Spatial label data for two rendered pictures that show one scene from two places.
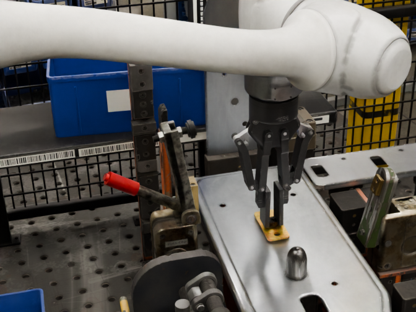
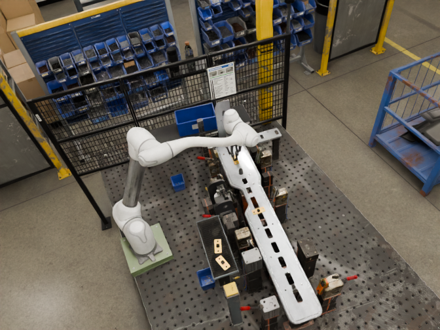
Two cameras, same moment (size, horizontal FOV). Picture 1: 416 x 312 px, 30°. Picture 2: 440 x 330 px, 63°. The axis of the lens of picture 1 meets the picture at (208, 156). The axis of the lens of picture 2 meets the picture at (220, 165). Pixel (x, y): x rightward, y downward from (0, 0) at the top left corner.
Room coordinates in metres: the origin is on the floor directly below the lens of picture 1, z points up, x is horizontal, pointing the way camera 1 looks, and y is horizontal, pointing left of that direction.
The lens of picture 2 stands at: (-0.67, -0.06, 2.94)
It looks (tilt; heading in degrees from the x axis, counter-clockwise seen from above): 48 degrees down; 3
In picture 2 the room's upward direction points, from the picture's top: 9 degrees counter-clockwise
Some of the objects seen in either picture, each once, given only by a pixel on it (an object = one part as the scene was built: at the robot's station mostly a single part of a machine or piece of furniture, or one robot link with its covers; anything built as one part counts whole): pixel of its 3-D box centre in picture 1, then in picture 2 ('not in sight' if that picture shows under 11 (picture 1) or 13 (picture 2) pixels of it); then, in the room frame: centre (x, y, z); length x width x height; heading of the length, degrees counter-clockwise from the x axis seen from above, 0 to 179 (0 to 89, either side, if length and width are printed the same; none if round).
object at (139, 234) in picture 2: not in sight; (139, 234); (0.59, 0.58, 0.92); 0.18 x 0.16 x 0.22; 33
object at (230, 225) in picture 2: not in sight; (232, 241); (0.47, -0.02, 0.90); 0.05 x 0.05 x 0.40; 13
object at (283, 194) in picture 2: not in sight; (279, 207); (0.71, -0.36, 0.87); 0.12 x 0.09 x 0.35; 103
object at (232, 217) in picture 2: not in sight; (232, 233); (0.54, -0.02, 0.89); 0.13 x 0.11 x 0.38; 103
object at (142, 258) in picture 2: not in sight; (146, 248); (0.56, 0.57, 0.79); 0.22 x 0.18 x 0.06; 32
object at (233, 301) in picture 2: not in sight; (234, 306); (0.06, 0.01, 0.92); 0.08 x 0.08 x 0.44; 13
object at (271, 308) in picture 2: not in sight; (269, 315); (0.00, -0.18, 0.88); 0.11 x 0.10 x 0.36; 103
